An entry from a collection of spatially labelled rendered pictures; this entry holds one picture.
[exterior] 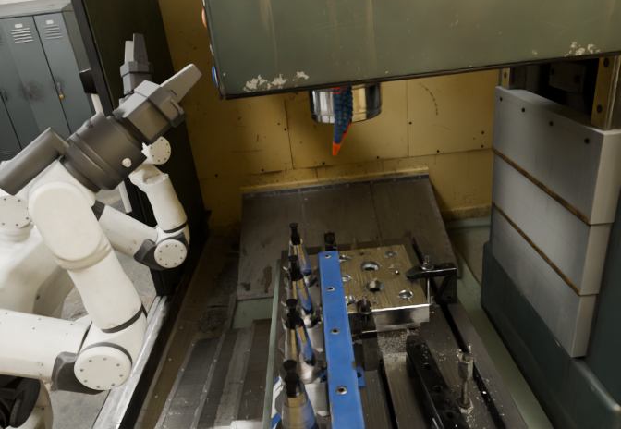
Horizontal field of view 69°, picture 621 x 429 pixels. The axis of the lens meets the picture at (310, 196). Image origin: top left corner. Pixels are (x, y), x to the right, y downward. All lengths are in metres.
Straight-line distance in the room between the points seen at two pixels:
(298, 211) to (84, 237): 1.50
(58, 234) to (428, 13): 0.57
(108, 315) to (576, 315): 0.91
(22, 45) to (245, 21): 5.20
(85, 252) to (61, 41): 5.03
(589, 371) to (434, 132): 1.26
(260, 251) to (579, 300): 1.27
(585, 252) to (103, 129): 0.89
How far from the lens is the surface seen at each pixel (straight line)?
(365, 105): 0.94
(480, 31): 0.71
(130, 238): 1.19
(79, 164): 0.65
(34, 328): 0.81
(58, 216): 0.65
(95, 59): 1.43
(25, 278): 0.93
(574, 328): 1.16
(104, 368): 0.76
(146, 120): 0.65
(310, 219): 2.03
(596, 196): 0.98
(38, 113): 5.88
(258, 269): 1.91
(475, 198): 2.34
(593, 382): 1.20
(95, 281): 0.71
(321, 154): 2.10
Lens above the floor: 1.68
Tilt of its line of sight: 23 degrees down
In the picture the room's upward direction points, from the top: 7 degrees counter-clockwise
